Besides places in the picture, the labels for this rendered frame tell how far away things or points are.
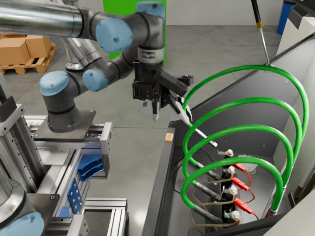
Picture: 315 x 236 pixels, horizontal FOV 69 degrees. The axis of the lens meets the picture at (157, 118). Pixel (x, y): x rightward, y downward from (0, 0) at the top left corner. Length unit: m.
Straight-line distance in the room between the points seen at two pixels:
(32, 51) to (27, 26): 4.23
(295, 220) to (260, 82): 0.69
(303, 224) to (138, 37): 0.48
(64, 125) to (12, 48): 3.60
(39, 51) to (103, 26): 4.25
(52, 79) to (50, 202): 0.47
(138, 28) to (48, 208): 0.59
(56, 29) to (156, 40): 0.24
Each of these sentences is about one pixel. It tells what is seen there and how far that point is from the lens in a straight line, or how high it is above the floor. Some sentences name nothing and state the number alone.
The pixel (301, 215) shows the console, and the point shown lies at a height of 1.33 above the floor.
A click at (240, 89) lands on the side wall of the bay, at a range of 1.06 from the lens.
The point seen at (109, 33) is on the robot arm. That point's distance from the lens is 0.54.
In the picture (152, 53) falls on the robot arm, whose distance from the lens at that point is 0.65.
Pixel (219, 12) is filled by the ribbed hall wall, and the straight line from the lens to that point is 7.34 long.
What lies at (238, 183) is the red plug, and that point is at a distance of 0.80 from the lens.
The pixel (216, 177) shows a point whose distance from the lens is 0.81.
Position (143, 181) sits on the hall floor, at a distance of 2.16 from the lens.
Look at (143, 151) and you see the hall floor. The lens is 2.42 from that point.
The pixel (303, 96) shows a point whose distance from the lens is 0.76.
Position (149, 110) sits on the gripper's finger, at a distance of 0.75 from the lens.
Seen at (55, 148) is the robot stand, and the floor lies 0.95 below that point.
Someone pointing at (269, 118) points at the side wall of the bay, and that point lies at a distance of 1.16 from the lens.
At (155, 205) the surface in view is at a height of 0.95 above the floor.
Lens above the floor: 1.67
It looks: 35 degrees down
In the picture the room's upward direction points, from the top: straight up
